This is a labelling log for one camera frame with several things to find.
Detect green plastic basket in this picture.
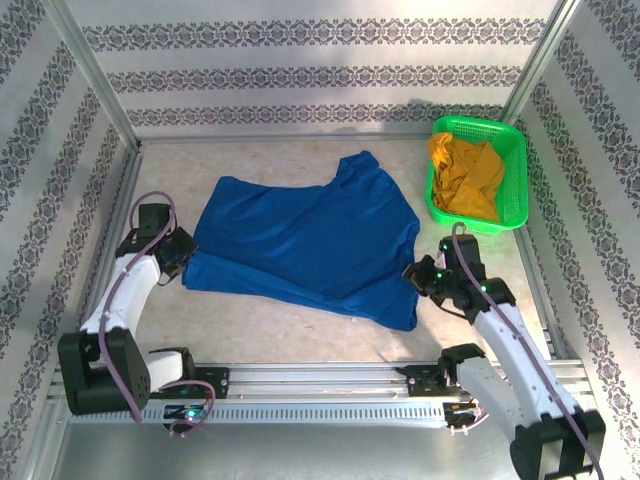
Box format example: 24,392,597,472
424,115,530,236

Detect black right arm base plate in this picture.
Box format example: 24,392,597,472
397,364,499,399

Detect long aluminium mounting rail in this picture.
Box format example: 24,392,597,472
47,362,589,401

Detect yellow cloth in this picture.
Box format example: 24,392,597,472
428,132,506,224

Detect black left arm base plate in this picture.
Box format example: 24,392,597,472
139,366,232,400

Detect slotted grey cable duct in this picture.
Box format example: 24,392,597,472
67,402,449,426

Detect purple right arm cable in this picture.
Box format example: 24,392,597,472
449,222,604,480

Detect aluminium back rail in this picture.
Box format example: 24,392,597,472
134,130,436,146

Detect blue t-shirt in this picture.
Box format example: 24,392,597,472
180,150,422,332

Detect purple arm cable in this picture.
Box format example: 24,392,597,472
98,192,217,437
449,222,604,480

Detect slanted aluminium frame post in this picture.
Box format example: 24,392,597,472
42,0,141,146
499,0,584,126

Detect grey sheet metal panel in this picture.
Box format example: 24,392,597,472
29,399,601,480

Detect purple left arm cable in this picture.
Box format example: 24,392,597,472
98,192,217,437

